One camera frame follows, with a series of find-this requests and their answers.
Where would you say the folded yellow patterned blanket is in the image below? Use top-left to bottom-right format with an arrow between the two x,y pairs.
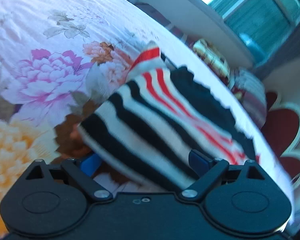
192,38 -> 230,86

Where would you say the white floral bed quilt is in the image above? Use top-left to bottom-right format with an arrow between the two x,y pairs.
0,0 -> 292,239

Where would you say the striped dinosaur knit sweater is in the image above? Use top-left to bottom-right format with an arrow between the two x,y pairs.
77,42 -> 258,191

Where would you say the red heart-shaped headboard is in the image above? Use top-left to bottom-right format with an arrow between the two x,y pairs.
261,91 -> 300,189

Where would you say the striped pillow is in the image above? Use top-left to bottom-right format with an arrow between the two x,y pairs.
229,68 -> 268,129

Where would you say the large sliding window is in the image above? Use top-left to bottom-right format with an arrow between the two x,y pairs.
162,0 -> 300,68

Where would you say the striped purple bed sheet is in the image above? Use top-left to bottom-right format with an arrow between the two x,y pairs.
135,3 -> 195,49

